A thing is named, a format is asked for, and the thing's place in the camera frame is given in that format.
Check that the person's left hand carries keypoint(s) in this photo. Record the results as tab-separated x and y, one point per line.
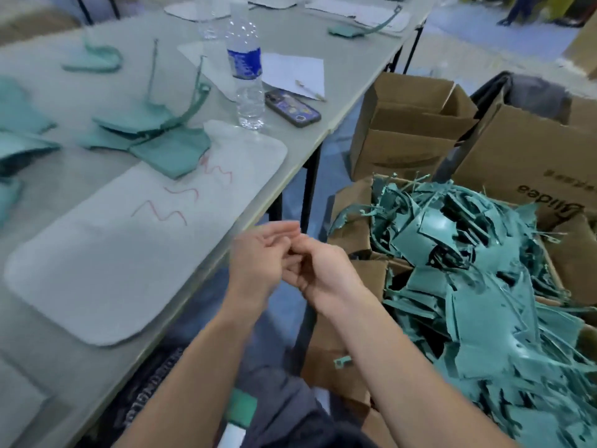
259	266

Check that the person's right hand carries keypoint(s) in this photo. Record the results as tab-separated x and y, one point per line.
326	270

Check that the box of green parts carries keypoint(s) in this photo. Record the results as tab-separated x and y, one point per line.
340	350

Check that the small cardboard box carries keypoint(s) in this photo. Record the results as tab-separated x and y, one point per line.
406	144

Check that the pile of green plastic parts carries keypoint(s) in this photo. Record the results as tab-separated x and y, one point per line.
140	126

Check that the printed brown cardboard box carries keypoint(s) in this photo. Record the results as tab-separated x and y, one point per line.
532	158

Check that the tall plain cardboard box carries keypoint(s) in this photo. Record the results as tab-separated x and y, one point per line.
585	46

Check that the person's left forearm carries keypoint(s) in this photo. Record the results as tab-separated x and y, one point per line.
186	387

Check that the person's right forearm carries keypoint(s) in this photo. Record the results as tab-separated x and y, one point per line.
420	387

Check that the black metal table legs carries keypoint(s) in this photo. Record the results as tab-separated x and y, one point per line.
311	182

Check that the white foam sheet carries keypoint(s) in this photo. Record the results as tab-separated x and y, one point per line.
140	238
191	10

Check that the black smartphone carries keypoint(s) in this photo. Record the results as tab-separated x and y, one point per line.
293	108

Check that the white paper sheet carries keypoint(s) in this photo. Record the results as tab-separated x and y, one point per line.
294	71

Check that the clear blue-label water bottle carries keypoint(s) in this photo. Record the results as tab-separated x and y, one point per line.
246	65
207	15

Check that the dark grey jacket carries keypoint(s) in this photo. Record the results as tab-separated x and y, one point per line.
532	93

